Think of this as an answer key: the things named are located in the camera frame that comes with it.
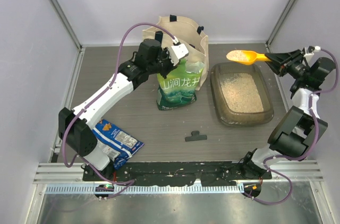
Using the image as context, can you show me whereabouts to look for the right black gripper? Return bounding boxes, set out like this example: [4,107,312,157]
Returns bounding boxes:
[262,49,309,80]

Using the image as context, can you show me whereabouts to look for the green cat litter bag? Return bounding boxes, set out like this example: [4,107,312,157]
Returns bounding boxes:
[156,59,204,110]

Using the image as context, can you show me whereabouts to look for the yellow plastic scoop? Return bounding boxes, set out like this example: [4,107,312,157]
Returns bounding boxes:
[226,50,270,65]

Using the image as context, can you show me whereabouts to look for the black bag clip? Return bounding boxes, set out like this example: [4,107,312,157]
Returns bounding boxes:
[185,131,207,142]

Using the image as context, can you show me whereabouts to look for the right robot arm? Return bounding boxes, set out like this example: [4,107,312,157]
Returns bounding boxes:
[240,46,338,179]

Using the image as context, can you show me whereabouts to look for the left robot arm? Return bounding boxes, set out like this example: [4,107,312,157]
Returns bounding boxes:
[58,39,180,181]

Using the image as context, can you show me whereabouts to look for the grey litter box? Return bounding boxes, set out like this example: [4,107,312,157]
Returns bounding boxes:
[210,62,274,126]

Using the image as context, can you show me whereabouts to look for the clean litter granules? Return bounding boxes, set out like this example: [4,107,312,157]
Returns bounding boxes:
[221,73,264,113]

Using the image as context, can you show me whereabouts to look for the beige canvas tote bag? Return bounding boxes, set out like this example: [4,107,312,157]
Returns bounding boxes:
[157,15,209,90]

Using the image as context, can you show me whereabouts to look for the blue Doritos chip bag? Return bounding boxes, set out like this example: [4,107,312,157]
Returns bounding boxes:
[92,119,144,170]

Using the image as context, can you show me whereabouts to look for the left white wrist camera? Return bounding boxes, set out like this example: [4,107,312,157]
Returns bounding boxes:
[168,37,189,66]

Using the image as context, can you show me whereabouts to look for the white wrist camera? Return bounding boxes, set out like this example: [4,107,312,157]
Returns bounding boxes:
[168,37,189,66]
[303,46,321,58]

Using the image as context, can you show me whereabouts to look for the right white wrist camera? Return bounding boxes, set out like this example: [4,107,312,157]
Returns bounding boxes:
[303,46,321,58]

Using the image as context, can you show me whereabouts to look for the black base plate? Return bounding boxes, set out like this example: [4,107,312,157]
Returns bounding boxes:
[82,160,273,186]

